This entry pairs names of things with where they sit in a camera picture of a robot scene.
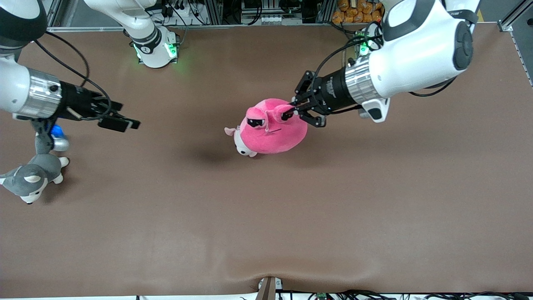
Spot pink round plush toy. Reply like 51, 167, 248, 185
239, 98, 309, 155

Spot white power strip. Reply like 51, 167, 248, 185
259, 15, 303, 25

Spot pale pink small plush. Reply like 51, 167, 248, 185
225, 126, 259, 158

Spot grey white husky plush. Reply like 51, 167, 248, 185
0, 132, 70, 205

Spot orange packaged snacks pile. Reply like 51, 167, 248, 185
332, 0, 384, 24

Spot silver table side strip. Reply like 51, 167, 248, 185
509, 30, 533, 88

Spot aluminium profile beam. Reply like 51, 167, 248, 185
498, 0, 533, 32

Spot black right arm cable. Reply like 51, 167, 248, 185
32, 31, 113, 121

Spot grey table edge rail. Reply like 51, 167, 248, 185
46, 23, 365, 33

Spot aluminium frame posts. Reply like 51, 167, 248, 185
203, 0, 224, 25

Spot metal table clamp bracket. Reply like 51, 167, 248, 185
255, 276, 284, 300

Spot black floor cable bundle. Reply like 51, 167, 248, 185
287, 290, 533, 300

